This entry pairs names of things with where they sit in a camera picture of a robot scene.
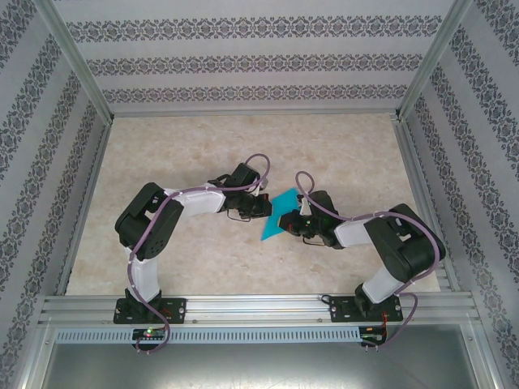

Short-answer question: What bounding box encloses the blue paper sheet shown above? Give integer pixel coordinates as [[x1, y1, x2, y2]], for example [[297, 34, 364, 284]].
[[259, 188, 303, 243]]

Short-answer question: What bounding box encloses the grey metal sheet panel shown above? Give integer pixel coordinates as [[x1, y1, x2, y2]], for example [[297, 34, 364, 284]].
[[38, 342, 483, 389]]

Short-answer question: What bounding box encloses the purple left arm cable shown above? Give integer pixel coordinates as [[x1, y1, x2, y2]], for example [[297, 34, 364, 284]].
[[128, 153, 272, 354]]

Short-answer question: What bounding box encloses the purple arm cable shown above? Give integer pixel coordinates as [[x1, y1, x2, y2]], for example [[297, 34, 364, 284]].
[[294, 170, 447, 350], [128, 153, 272, 354]]

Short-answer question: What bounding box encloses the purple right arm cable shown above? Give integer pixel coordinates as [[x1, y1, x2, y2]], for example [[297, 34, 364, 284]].
[[294, 170, 447, 350]]

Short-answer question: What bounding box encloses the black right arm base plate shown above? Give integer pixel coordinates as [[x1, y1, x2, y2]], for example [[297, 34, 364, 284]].
[[328, 295, 405, 324]]

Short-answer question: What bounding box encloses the aluminium frame cross beam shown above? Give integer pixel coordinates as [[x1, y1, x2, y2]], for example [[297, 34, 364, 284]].
[[111, 108, 401, 118]]

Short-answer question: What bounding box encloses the aluminium mounting rail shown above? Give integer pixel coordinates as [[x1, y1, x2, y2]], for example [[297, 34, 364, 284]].
[[38, 293, 478, 325]]

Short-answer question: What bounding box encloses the aluminium table side rail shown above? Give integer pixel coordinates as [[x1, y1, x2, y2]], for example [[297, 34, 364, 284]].
[[54, 121, 113, 297], [391, 117, 461, 293]]

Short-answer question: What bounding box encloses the slotted grey cable duct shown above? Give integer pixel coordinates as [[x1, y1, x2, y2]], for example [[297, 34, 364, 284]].
[[54, 326, 388, 344]]

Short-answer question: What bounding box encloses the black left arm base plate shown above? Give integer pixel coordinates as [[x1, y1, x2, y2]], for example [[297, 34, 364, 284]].
[[113, 297, 188, 325]]

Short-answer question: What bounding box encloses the aluminium frame post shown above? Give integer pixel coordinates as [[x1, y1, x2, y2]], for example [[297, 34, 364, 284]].
[[32, 0, 115, 125], [393, 0, 475, 121]]

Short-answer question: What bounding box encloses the aluminium lower frame strut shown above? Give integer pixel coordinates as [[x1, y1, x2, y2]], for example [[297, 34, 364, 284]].
[[10, 318, 56, 389], [461, 319, 510, 389]]

